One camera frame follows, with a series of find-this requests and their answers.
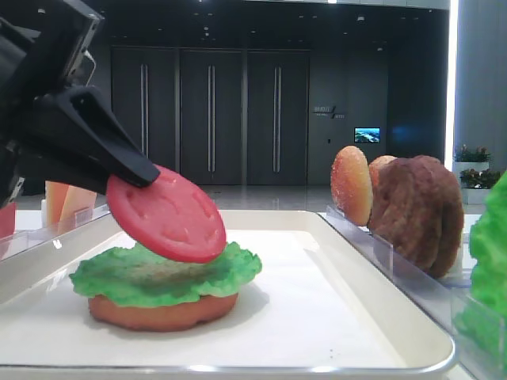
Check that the clear left front strip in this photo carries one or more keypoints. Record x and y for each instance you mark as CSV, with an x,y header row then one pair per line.
x,y
30,229

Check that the clear right front strip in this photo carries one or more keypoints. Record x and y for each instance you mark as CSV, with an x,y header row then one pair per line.
x,y
437,297

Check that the inner bun top slice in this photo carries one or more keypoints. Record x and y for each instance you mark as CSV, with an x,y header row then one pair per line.
x,y
351,185

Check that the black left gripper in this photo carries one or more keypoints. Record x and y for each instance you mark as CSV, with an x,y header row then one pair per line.
x,y
54,127

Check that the orange cheese slice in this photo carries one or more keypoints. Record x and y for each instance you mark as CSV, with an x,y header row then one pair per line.
x,y
67,206

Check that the clear strip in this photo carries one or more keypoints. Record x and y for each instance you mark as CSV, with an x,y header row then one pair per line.
x,y
437,297
30,229

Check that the outer brown meat patty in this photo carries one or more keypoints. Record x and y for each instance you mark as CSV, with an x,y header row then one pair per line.
x,y
452,216

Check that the white metal tray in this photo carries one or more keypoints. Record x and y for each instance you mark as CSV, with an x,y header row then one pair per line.
x,y
318,310

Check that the wall display screen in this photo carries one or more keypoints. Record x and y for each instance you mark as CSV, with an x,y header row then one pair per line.
x,y
367,135

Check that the potted flower planter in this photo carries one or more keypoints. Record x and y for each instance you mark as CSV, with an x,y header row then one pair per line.
x,y
476,178

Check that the inner brown meat patty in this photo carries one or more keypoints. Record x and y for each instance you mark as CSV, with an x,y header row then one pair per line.
x,y
406,209

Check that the bun slice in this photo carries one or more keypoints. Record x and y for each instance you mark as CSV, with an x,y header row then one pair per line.
x,y
376,165
351,185

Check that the brown meat patty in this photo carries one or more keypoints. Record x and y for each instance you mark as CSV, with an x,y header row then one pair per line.
x,y
406,209
452,216

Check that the outer bun top slice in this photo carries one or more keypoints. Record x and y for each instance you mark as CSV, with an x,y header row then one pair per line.
x,y
376,165

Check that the red tomato slice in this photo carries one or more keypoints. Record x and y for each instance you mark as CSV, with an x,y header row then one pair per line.
x,y
172,217
7,220

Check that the clear lettuce holder rail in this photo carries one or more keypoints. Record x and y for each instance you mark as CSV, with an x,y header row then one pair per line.
x,y
481,335

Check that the bun bottom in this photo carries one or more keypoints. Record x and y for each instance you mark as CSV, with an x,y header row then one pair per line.
x,y
161,319

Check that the dark triple door cabinet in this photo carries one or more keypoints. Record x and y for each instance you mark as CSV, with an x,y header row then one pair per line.
x,y
217,116

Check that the standing green lettuce leaf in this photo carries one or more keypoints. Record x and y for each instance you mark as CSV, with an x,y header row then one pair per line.
x,y
487,244

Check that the green lettuce leaf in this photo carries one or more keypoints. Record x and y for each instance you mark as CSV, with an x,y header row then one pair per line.
x,y
137,277
487,244

